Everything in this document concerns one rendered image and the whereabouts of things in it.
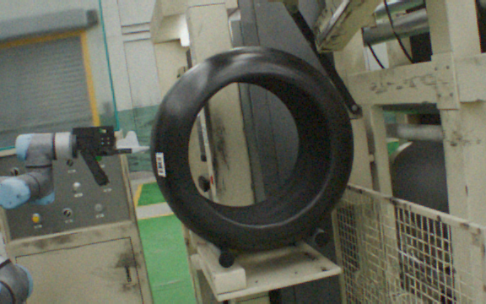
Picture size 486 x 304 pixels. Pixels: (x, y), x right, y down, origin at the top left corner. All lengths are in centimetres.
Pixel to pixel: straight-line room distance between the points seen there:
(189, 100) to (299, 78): 30
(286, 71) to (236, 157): 47
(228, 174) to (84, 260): 74
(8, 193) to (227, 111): 79
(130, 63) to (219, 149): 894
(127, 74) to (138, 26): 99
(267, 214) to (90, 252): 80
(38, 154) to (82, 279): 87
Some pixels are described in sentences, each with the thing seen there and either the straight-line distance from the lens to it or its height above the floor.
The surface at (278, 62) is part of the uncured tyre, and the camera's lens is 143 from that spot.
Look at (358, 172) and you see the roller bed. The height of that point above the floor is 101.
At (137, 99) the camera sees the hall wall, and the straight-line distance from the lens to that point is 1062.
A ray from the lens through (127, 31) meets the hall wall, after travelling 1073.
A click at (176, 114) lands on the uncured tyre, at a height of 131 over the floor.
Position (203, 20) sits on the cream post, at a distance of 179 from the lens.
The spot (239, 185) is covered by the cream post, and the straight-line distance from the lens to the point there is 180.
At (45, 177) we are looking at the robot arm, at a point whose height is 120.
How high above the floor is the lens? 134
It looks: 6 degrees down
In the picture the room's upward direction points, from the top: 8 degrees counter-clockwise
